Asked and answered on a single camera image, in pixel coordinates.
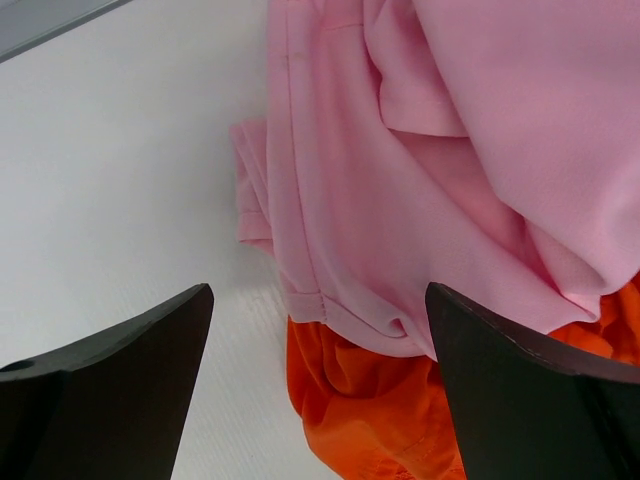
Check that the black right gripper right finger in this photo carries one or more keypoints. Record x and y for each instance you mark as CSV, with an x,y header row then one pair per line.
x,y
526,406

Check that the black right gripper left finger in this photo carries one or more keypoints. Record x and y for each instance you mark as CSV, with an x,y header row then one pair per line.
x,y
112,405

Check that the aluminium frame rail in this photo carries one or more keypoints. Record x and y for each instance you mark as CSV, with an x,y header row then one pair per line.
x,y
26,24

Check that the orange t shirt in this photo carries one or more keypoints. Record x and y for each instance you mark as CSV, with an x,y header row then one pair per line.
x,y
370,416

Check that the pink t shirt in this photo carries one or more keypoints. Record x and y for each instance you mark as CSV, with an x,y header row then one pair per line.
x,y
491,146

